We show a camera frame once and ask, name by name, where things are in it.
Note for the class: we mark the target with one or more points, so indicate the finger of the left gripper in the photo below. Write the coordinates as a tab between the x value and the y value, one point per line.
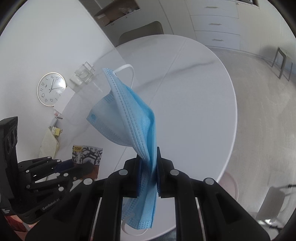
64	165
80	172

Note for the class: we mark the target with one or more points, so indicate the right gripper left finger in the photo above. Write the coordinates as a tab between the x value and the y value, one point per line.
91	211

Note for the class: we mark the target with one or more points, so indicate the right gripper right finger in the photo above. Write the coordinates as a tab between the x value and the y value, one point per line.
203	209

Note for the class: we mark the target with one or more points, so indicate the blue surgical face mask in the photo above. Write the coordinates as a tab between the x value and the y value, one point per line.
125	119

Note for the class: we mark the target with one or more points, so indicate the white slotted trash bin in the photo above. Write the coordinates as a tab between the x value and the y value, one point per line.
230	185

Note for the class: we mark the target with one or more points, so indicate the black white patterned box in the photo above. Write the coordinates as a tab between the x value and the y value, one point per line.
85	154

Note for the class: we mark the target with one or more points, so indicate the grey dining chair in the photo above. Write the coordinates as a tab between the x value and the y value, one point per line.
154	28

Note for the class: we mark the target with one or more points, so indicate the grey stool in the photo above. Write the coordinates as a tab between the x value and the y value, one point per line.
286	58

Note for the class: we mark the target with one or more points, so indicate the white drawer cabinet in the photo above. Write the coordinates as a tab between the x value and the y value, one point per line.
222	24

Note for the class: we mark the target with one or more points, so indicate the round wall clock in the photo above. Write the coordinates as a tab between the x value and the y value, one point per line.
50	88

